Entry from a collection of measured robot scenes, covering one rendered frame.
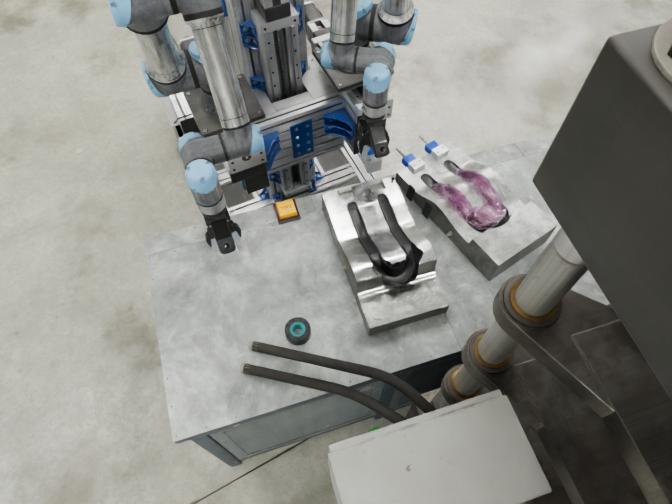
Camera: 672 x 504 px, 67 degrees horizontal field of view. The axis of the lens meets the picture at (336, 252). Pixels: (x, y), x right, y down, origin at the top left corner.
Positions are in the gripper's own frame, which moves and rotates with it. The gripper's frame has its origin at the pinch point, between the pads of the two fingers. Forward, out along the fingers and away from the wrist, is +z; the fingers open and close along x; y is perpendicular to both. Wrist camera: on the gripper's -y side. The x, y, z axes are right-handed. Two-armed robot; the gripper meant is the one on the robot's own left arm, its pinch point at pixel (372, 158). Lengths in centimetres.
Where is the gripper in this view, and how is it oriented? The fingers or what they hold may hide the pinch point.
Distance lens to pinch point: 174.9
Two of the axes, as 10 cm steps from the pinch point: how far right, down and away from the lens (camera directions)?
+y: -3.2, -8.2, 4.7
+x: -9.5, 2.8, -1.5
